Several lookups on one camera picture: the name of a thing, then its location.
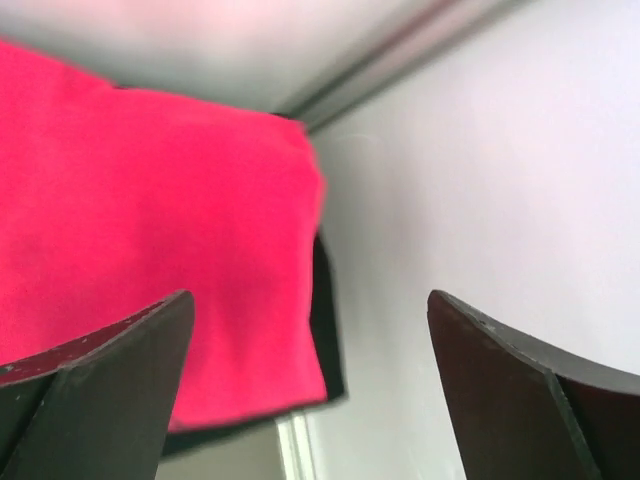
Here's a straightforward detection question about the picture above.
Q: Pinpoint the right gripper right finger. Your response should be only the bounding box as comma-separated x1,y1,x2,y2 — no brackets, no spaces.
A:
428,291,639,480

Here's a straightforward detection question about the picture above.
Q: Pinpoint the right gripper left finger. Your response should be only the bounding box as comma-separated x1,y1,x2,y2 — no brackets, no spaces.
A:
1,291,195,480

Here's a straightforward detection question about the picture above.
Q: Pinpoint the pink t shirt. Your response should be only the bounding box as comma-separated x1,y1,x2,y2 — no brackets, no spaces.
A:
1,42,328,431

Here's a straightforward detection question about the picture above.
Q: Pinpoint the black folded t shirt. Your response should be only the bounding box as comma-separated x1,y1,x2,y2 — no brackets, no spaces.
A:
109,84,349,457

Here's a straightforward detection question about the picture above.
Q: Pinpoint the aluminium corner post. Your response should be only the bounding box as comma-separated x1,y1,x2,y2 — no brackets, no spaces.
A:
279,1,529,133

